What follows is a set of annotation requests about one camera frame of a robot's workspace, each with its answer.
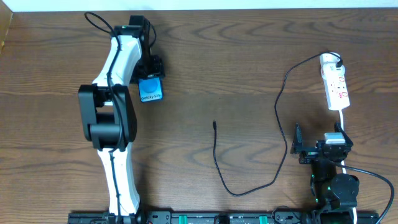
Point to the blue Galaxy smartphone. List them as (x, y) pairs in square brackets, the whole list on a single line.
[(150, 90)]

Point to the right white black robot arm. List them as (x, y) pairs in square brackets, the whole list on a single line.
[(335, 193)]

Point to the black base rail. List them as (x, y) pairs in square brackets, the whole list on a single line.
[(165, 217)]

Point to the white power strip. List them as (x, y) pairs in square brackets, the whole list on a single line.
[(336, 93)]

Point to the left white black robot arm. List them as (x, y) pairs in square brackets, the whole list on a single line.
[(107, 113)]

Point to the white USB charger adapter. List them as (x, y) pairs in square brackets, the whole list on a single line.
[(331, 65)]

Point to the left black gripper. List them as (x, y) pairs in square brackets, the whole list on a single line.
[(149, 71)]

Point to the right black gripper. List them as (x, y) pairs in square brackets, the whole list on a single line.
[(314, 149)]

